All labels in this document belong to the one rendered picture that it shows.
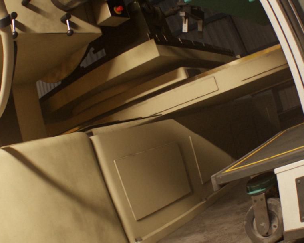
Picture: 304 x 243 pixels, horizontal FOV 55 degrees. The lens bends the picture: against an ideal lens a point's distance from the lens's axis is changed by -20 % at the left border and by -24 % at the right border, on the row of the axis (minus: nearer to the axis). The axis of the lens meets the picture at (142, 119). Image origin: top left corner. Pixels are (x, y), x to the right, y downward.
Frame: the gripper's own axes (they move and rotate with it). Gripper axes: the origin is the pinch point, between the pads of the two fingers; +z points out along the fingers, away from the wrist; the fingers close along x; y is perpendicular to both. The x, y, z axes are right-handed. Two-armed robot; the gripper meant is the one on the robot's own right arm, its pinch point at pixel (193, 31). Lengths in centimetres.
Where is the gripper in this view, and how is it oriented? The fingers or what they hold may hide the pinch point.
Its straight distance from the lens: 162.9
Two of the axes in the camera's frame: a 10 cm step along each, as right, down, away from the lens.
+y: 7.7, 1.2, -6.3
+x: 6.3, 0.0, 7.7
